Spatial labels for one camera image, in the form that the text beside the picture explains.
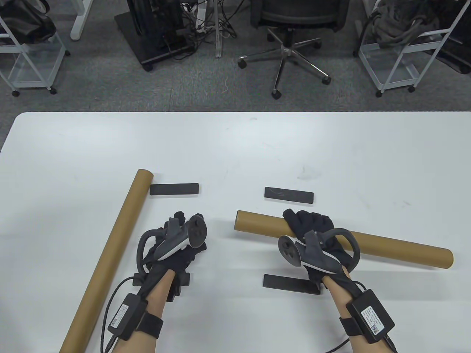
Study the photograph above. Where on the white wheeled cart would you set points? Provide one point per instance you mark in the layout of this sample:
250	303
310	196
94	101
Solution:
393	62
33	70

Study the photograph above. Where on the black wheeled equipment stand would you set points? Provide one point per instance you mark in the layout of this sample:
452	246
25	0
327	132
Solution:
154	33

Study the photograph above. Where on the grey crumpled cloth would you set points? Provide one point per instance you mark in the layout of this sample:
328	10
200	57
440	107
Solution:
401	22

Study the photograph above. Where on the black bar weight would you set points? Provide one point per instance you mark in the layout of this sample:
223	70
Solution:
289	195
174	189
138	280
283	283

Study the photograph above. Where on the brown cardboard mailing tube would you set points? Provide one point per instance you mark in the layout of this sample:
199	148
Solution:
404	252
121	220

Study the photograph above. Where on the person's left hand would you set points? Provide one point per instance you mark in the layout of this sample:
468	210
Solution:
184	257

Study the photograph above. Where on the black office chair chrome base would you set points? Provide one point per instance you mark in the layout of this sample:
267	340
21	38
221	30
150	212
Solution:
285	51

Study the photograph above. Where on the white desk leg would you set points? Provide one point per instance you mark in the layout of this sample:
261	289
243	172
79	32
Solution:
79	22
219	40

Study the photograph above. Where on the black wrist sensor box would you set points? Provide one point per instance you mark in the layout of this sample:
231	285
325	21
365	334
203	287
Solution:
125	316
369	316

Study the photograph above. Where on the person's right forearm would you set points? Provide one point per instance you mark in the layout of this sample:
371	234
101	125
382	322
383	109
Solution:
338	298

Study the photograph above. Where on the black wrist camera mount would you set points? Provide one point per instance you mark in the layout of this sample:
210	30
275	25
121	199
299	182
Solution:
178	286
320	287

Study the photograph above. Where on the black bag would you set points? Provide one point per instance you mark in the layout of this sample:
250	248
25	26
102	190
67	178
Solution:
22	22

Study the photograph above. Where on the person's right hand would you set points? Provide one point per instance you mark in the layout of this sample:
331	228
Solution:
309	220

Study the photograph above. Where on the person's left forearm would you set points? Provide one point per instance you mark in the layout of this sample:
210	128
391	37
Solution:
158	298

